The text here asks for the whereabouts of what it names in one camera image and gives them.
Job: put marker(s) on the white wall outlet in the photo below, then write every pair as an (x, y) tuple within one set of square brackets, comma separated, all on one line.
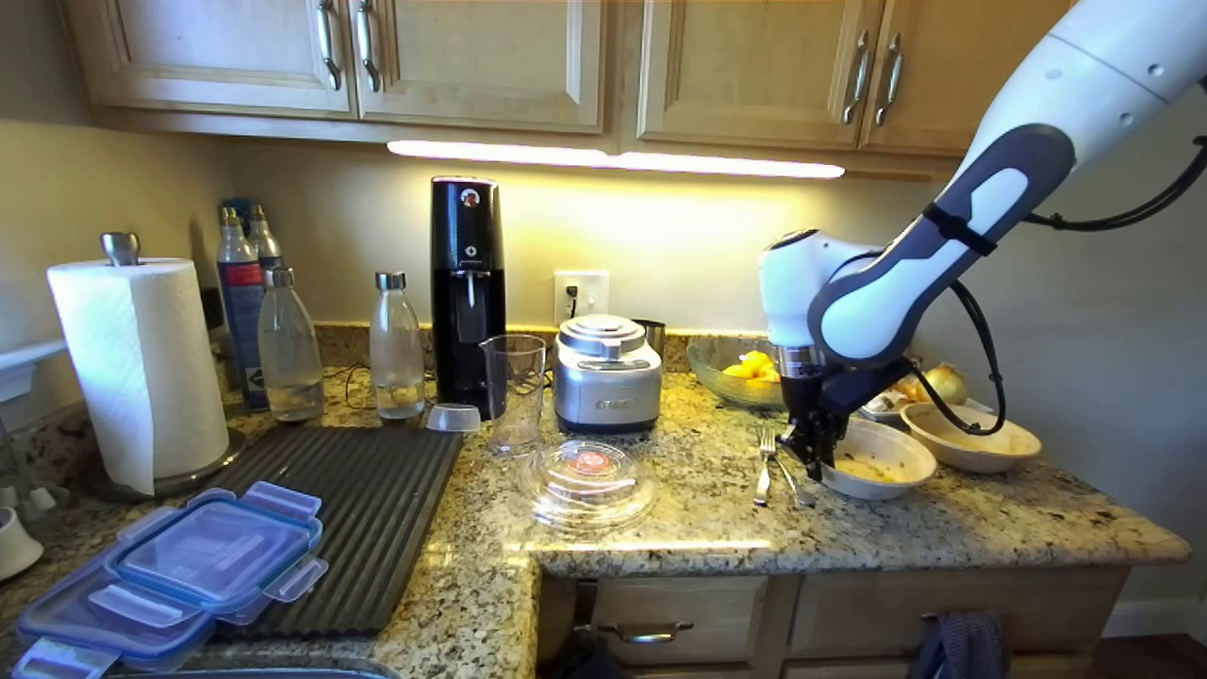
[(578, 293)]

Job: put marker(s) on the black soda maker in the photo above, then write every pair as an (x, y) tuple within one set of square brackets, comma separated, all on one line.
[(466, 283)]

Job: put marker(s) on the under cabinet light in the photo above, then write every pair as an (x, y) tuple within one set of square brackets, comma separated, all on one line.
[(612, 158)]

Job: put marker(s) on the glass bowl with lemons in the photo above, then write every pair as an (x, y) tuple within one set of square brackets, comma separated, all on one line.
[(737, 371)]

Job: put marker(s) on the yellow onion back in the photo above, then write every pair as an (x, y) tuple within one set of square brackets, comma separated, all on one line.
[(943, 381)]

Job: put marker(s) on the blue lid plastic containers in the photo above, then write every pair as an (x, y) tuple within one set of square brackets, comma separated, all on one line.
[(172, 580)]

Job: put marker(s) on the black dish drying mat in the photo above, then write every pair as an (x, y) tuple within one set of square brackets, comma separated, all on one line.
[(378, 492)]

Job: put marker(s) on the white ice cream maker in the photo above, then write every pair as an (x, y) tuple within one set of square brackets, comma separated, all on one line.
[(605, 375)]

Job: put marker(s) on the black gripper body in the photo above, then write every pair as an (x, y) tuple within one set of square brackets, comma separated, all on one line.
[(815, 422)]

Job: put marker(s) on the white bowl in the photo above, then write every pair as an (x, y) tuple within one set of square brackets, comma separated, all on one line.
[(877, 461), (969, 439)]

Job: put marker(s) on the clear plastic bottle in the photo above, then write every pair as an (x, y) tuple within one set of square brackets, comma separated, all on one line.
[(395, 351)]

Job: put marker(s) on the paper towel roll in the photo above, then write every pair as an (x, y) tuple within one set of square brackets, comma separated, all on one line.
[(142, 356)]

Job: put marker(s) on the clear glass cup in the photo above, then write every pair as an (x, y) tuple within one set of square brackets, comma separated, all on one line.
[(514, 390)]

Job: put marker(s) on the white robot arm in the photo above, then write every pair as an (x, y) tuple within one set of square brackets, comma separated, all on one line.
[(842, 316)]

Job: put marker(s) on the red label bottle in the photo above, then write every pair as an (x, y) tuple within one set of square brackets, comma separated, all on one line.
[(248, 251)]

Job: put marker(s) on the upside down glass jar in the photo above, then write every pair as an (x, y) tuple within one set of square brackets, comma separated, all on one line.
[(588, 483)]

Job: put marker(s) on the dark hanging towel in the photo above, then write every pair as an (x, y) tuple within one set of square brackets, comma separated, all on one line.
[(960, 645)]

